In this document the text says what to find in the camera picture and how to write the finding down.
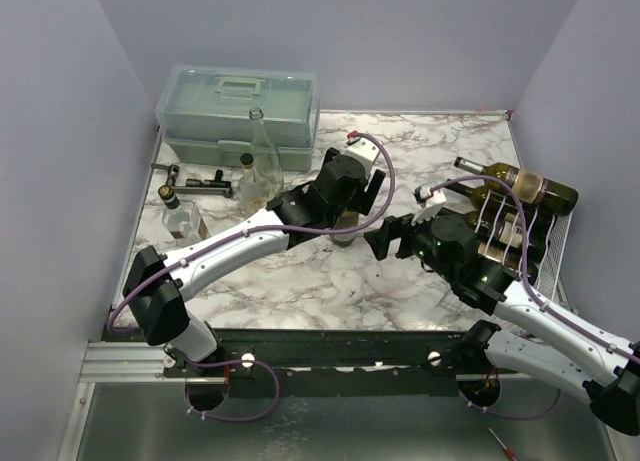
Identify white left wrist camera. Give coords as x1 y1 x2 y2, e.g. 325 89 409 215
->
344 131 380 179

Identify tall clear glass bottle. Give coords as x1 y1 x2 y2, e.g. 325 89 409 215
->
249 107 284 194

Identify clear flat liquor bottle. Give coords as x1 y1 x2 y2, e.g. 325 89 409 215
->
158 185 210 246

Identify red handled screwdriver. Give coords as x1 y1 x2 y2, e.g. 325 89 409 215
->
488 428 518 461

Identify wine bottle on rack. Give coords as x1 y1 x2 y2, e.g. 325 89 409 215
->
454 157 579 216
446 182 503 211

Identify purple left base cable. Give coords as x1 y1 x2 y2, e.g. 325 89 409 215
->
187 358 281 422

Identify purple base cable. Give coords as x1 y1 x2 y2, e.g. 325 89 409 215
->
187 358 281 422
457 380 564 421

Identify translucent green storage box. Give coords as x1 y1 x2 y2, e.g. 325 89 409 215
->
155 66 320 172

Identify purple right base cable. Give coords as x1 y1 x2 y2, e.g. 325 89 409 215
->
457 380 564 421

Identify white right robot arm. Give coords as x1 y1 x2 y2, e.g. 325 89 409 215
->
364 213 639 436

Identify white wire wine rack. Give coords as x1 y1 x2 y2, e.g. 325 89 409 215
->
448 183 572 297

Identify black metal pipe fitting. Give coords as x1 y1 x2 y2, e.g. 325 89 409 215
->
151 163 234 198

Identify small clear black-capped bottle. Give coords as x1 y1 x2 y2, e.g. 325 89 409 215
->
238 152 276 217

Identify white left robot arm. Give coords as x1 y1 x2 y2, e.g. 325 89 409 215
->
123 140 385 376

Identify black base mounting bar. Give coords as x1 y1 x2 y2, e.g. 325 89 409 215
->
102 325 521 400

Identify top wine bottle on rack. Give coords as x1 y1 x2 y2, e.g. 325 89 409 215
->
454 157 579 216

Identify green wine bottle silver neck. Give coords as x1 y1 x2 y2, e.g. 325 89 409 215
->
329 211 359 247

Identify green wine bottle tan label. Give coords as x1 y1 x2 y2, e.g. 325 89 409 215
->
478 243 539 283

